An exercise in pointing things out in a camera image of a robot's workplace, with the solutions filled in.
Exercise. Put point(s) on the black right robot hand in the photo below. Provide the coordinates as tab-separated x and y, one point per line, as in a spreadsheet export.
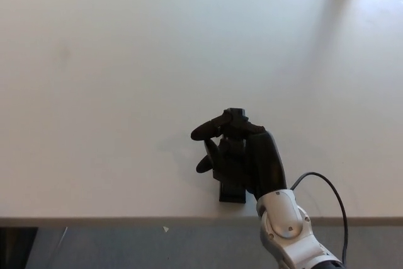
266	162

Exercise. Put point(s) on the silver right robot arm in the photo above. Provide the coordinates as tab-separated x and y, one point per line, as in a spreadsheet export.
289	228

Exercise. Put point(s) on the black cabinet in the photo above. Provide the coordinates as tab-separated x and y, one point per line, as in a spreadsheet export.
15	248

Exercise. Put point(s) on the small white paper scrap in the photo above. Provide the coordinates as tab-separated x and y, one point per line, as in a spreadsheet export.
165	228

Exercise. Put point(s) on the black desktop stapler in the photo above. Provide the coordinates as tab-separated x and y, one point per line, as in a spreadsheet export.
232	197

